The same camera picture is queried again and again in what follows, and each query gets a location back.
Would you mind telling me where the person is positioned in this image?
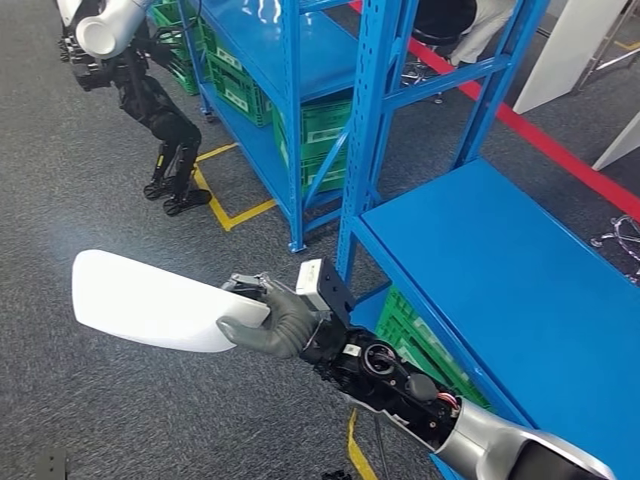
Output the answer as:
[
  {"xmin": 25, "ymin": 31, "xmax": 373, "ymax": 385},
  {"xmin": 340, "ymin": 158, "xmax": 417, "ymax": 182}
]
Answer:
[{"xmin": 447, "ymin": 0, "xmax": 518, "ymax": 68}]

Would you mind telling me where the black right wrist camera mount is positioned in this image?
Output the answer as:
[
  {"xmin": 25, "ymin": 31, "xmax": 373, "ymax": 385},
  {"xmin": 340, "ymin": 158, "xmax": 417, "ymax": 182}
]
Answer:
[{"xmin": 317, "ymin": 258, "xmax": 358, "ymax": 327}]

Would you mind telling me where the black legged robot body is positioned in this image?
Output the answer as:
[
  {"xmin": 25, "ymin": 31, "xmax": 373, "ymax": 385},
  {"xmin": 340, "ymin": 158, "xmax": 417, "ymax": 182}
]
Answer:
[{"xmin": 54, "ymin": 0, "xmax": 214, "ymax": 218}]

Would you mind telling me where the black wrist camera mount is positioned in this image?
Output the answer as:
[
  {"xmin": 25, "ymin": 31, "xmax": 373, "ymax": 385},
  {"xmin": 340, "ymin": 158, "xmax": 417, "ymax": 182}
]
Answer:
[
  {"xmin": 317, "ymin": 258, "xmax": 358, "ymax": 327},
  {"xmin": 33, "ymin": 447, "xmax": 69, "ymax": 480}
]

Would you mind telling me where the black hanging arm cable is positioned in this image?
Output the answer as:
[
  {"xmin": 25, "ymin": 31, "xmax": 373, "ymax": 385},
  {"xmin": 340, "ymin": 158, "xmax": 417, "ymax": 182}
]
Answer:
[{"xmin": 372, "ymin": 415, "xmax": 392, "ymax": 480}]

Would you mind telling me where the blue metal workbench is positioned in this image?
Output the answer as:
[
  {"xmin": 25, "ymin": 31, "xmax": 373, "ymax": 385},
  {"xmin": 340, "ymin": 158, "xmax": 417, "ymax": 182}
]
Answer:
[{"xmin": 336, "ymin": 157, "xmax": 640, "ymax": 480}]

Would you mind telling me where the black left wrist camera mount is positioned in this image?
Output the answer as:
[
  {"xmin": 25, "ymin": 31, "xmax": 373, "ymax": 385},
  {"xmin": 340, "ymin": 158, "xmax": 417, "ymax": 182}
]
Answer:
[{"xmin": 33, "ymin": 447, "xmax": 69, "ymax": 480}]

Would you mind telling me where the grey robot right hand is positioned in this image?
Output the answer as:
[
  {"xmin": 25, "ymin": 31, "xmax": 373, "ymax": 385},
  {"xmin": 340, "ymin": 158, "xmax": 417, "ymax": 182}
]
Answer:
[{"xmin": 216, "ymin": 271, "xmax": 322, "ymax": 361}]

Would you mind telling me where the white desk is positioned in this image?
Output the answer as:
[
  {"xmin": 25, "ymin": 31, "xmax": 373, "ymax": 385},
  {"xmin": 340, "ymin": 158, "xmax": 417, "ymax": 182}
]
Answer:
[
  {"xmin": 592, "ymin": 111, "xmax": 640, "ymax": 172},
  {"xmin": 513, "ymin": 0, "xmax": 629, "ymax": 115}
]

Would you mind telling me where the white plastic shell part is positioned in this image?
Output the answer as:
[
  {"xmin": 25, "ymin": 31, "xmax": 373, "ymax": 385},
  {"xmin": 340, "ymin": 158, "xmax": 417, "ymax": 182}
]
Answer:
[{"xmin": 71, "ymin": 248, "xmax": 272, "ymax": 354}]

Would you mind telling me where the blue metal shelf rack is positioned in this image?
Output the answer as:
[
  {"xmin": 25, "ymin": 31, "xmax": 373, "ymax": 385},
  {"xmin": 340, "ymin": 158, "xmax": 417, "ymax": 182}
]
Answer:
[{"xmin": 177, "ymin": 0, "xmax": 551, "ymax": 283}]

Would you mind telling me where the green plastic crate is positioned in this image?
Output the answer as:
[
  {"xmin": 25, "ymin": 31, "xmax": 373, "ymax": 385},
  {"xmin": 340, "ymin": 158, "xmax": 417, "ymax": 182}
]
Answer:
[
  {"xmin": 149, "ymin": 0, "xmax": 207, "ymax": 96},
  {"xmin": 271, "ymin": 99, "xmax": 353, "ymax": 197},
  {"xmin": 374, "ymin": 286, "xmax": 494, "ymax": 412},
  {"xmin": 202, "ymin": 26, "xmax": 273, "ymax": 128}
]

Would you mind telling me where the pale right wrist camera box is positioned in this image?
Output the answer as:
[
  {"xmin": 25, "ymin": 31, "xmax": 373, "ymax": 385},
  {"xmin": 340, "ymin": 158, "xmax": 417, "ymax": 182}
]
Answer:
[{"xmin": 295, "ymin": 258, "xmax": 332, "ymax": 313}]

